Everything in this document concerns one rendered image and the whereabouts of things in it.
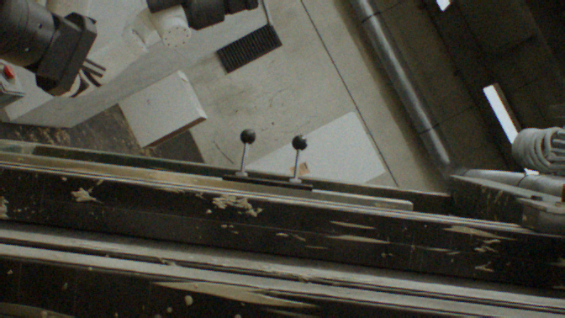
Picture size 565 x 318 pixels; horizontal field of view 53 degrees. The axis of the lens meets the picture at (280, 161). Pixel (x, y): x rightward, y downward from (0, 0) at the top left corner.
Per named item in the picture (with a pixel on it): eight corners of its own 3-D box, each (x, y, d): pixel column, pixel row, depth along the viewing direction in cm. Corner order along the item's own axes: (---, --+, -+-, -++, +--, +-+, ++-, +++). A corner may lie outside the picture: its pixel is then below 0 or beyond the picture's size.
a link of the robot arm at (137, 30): (191, 29, 127) (143, 63, 128) (177, 5, 131) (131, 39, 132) (176, 11, 121) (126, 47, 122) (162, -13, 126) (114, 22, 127)
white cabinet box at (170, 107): (129, 103, 645) (184, 74, 642) (152, 148, 644) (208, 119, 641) (116, 99, 600) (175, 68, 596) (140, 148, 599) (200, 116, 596)
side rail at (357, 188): (40, 183, 155) (44, 144, 154) (440, 233, 152) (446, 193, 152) (30, 185, 149) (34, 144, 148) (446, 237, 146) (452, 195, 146)
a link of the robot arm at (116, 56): (138, 64, 123) (68, 113, 125) (143, 55, 132) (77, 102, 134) (106, 23, 119) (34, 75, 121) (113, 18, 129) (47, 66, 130)
